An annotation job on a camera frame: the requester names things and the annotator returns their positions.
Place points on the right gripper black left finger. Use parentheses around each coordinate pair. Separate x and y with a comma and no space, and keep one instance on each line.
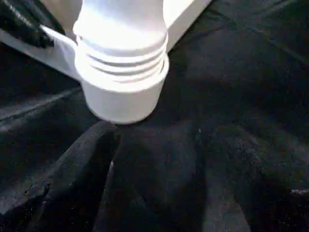
(63,188)

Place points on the white plastic table leg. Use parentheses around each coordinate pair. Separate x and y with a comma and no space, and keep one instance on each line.
(120,24)

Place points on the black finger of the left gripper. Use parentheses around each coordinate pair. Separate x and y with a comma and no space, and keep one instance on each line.
(21,19)

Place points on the white plastic table top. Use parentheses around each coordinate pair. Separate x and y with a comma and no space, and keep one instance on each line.
(188,14)

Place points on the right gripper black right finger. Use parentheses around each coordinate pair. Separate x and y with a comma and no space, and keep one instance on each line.
(265,183)

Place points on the black plastic mat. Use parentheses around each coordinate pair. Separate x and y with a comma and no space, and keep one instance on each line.
(241,72)

